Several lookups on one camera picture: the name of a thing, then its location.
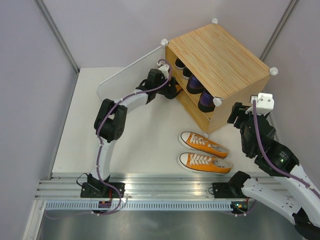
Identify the gold heeled shoe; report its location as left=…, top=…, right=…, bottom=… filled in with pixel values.
left=173, top=85, right=183, bottom=98

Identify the black canvas sneaker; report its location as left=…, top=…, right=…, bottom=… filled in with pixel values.
left=174, top=58, right=185, bottom=70
left=182, top=66, right=192, bottom=80

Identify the purple loafer shoe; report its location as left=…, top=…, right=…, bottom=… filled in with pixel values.
left=186, top=74, right=205, bottom=95
left=197, top=89, right=216, bottom=113

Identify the wooden two-shelf shoe cabinet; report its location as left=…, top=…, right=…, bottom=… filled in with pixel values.
left=161, top=18, right=278, bottom=133

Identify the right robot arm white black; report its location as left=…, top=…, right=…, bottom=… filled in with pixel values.
left=227, top=101, right=320, bottom=240

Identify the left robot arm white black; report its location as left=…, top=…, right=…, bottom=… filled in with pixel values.
left=80, top=64, right=180, bottom=198

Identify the white translucent cabinet door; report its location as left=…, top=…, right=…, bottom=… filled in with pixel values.
left=96, top=46, right=165, bottom=101

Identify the orange canvas sneaker upper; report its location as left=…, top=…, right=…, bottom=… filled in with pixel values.
left=178, top=131, right=229, bottom=159

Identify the orange canvas sneaker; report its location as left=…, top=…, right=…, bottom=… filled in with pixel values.
left=178, top=131, right=229, bottom=159
left=177, top=152, right=233, bottom=175

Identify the orange canvas sneaker lower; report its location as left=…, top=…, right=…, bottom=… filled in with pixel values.
left=177, top=152, right=233, bottom=175

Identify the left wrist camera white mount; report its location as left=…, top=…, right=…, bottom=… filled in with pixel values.
left=157, top=63, right=172, bottom=80

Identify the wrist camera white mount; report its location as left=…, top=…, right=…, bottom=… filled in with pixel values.
left=157, top=63, right=172, bottom=80
left=250, top=92, right=275, bottom=117

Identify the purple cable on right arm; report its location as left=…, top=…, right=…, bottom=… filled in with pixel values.
left=252, top=99, right=320, bottom=198

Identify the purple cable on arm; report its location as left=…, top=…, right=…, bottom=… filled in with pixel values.
left=96, top=58, right=173, bottom=216
left=252, top=99, right=320, bottom=198

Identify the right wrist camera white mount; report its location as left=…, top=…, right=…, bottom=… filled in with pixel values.
left=250, top=92, right=275, bottom=117

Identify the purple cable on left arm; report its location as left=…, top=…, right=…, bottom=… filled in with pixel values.
left=96, top=58, right=173, bottom=216

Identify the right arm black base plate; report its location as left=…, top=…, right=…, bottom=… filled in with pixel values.
left=207, top=182, right=235, bottom=199

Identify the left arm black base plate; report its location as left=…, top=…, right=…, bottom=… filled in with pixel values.
left=80, top=182, right=125, bottom=199

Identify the aluminium rail frame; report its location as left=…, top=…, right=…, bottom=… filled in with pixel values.
left=35, top=177, right=229, bottom=201

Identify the white slotted cable duct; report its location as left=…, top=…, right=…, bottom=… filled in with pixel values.
left=45, top=200, right=233, bottom=211

